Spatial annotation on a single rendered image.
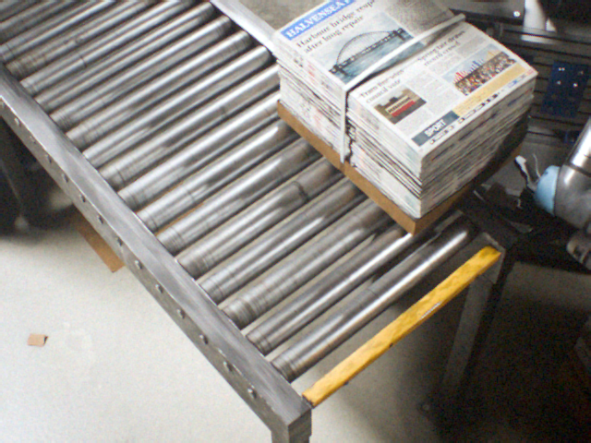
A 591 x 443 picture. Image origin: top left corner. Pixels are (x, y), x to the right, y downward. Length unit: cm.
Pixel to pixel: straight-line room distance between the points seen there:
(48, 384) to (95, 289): 31
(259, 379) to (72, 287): 119
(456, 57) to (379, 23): 15
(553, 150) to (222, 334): 134
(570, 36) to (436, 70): 64
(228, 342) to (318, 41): 54
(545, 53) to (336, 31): 66
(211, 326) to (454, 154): 49
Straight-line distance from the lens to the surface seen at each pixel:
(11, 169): 250
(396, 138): 142
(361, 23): 158
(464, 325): 188
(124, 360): 239
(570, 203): 151
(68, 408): 236
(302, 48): 154
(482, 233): 161
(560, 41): 207
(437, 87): 148
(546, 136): 255
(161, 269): 155
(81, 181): 170
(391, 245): 156
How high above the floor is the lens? 210
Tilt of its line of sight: 54 degrees down
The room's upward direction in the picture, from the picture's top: 3 degrees counter-clockwise
